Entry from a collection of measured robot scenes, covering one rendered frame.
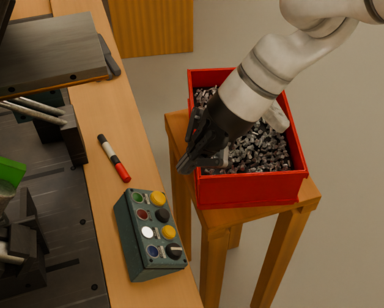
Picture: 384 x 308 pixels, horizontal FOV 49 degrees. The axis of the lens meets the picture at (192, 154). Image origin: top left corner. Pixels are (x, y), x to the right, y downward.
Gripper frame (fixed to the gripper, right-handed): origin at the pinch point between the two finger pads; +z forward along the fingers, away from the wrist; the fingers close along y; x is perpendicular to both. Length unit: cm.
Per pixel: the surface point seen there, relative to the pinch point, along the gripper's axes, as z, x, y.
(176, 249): 8.8, -0.1, 10.6
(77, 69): -2.2, -17.9, -14.3
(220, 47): 44, 112, -150
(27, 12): 24, -12, -74
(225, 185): 5.3, 13.7, -1.7
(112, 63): 10.5, 0.0, -39.9
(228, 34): 39, 119, -160
